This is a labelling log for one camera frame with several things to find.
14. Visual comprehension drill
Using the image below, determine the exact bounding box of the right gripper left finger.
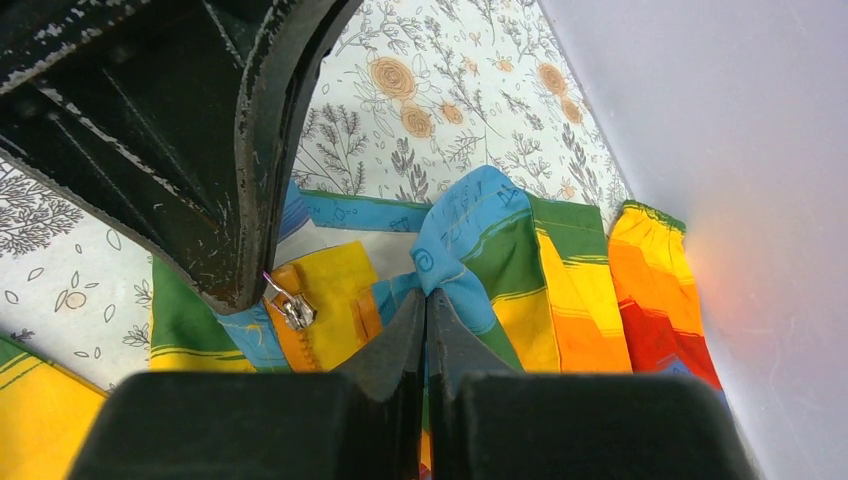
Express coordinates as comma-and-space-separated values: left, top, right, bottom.
335, 289, 426, 479

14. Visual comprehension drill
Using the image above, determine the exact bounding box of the floral patterned table mat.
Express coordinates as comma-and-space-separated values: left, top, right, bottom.
1, 1, 630, 388

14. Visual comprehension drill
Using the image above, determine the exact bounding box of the silver zipper slider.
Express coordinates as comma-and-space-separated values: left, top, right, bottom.
263, 264, 317, 331

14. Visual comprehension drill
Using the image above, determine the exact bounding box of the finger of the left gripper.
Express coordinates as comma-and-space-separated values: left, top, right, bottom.
1, 1, 357, 314

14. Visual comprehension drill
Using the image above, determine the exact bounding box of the rainbow striped jacket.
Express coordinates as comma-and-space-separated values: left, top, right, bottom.
1, 166, 752, 479

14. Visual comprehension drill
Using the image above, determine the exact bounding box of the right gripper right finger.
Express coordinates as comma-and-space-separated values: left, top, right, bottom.
426, 290, 524, 479

